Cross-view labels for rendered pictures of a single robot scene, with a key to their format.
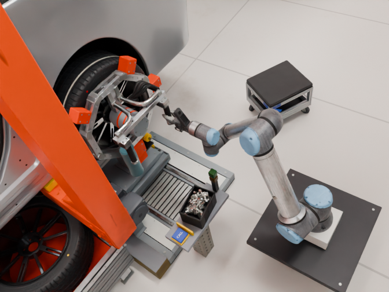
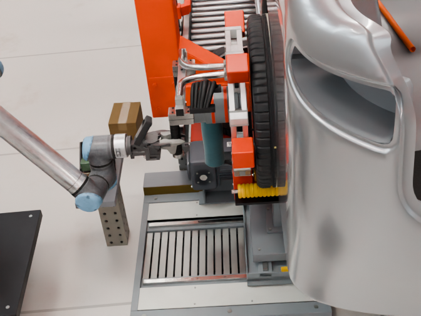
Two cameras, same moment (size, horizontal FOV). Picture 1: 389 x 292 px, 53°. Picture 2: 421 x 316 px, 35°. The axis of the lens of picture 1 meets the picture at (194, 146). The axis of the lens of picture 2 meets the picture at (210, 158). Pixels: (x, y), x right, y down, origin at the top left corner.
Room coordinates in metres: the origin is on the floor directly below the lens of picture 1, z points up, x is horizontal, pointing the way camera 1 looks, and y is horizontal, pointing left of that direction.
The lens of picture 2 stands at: (3.15, -1.19, 2.25)
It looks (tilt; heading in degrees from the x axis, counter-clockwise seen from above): 37 degrees down; 136
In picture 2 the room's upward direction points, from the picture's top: 6 degrees counter-clockwise
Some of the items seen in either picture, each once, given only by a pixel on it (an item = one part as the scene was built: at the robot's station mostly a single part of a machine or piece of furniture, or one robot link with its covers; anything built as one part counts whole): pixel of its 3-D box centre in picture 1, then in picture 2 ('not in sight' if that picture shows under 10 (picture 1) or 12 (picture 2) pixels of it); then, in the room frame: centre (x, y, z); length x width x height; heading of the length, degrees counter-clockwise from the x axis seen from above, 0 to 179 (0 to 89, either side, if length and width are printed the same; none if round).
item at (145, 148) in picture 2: (184, 124); (145, 145); (1.53, 0.03, 0.80); 0.12 x 0.08 x 0.09; 43
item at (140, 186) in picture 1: (132, 169); (284, 235); (1.80, 0.51, 0.13); 0.50 x 0.36 x 0.10; 133
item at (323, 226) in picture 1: (316, 214); not in sight; (0.95, -0.59, 0.43); 0.19 x 0.19 x 0.10
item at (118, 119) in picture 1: (128, 120); (219, 105); (1.62, 0.35, 0.85); 0.21 x 0.14 x 0.14; 43
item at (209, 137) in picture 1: (207, 134); (99, 148); (1.41, -0.09, 0.81); 0.12 x 0.09 x 0.10; 43
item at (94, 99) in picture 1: (120, 116); (237, 103); (1.67, 0.39, 0.85); 0.54 x 0.07 x 0.54; 133
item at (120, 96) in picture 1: (138, 91); (202, 78); (1.65, 0.24, 1.03); 0.19 x 0.18 x 0.11; 43
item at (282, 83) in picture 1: (278, 96); not in sight; (2.14, -0.77, 0.17); 0.43 x 0.36 x 0.34; 106
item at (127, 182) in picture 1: (125, 154); (284, 204); (1.80, 0.51, 0.32); 0.40 x 0.30 x 0.28; 133
